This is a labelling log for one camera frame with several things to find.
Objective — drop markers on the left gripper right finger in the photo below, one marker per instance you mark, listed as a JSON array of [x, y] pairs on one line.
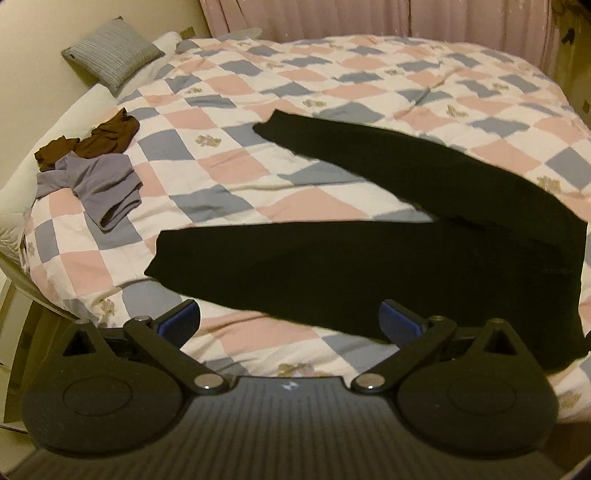
[[417, 338]]

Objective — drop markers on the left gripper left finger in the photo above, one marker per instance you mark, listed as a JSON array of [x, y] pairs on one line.
[[161, 340]]

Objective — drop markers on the black pants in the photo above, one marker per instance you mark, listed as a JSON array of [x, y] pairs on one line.
[[496, 246]]

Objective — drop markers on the purple grey garment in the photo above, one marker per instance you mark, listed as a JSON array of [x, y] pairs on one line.
[[107, 186]]

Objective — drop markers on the checkered pink grey quilt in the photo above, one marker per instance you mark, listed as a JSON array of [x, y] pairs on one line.
[[290, 188]]

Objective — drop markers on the brown garment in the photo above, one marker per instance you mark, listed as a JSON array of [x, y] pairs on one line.
[[113, 136]]

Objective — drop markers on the grey plaid pillow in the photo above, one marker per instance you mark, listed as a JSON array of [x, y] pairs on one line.
[[112, 54]]

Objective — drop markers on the pink curtain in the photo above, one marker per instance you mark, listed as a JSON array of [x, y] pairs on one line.
[[527, 29]]

